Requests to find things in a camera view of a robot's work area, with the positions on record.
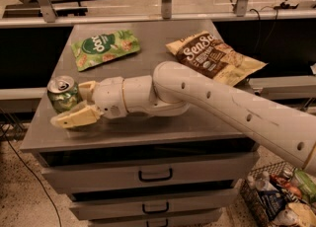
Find blue snack bag in basket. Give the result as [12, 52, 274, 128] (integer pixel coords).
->
[259, 190, 286, 220]

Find clear plastic bottle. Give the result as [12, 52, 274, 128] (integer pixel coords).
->
[246, 171, 277, 191]

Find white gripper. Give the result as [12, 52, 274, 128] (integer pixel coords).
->
[50, 77, 127, 128]

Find middle grey drawer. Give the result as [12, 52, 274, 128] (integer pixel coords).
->
[70, 189, 238, 222]

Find grey drawer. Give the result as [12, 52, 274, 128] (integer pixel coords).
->
[88, 208, 222, 227]
[70, 189, 238, 222]
[42, 152, 259, 194]

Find black floor cable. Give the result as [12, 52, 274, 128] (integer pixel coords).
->
[0, 128, 63, 227]

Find red snack bag in basket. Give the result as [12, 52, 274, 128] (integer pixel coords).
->
[270, 174, 302, 198]

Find brown and cream chip bag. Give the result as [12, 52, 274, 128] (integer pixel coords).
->
[166, 31, 266, 86]

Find grey drawer cabinet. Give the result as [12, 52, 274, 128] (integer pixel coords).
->
[19, 19, 277, 227]

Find cream bag in basket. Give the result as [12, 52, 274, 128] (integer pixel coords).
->
[272, 202, 316, 227]

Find green soda can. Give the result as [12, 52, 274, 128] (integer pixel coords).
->
[47, 76, 82, 114]

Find wire basket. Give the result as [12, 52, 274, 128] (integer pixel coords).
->
[240, 162, 295, 227]

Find top grey drawer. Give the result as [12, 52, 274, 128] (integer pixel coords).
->
[42, 152, 259, 194]

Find green bottle in basket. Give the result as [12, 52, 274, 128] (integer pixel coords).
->
[291, 169, 316, 204]

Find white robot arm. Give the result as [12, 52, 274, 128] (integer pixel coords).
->
[50, 61, 316, 176]

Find bottom grey drawer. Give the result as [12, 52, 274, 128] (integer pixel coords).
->
[88, 208, 222, 227]

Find green snack bag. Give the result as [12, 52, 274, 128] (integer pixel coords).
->
[71, 30, 140, 72]

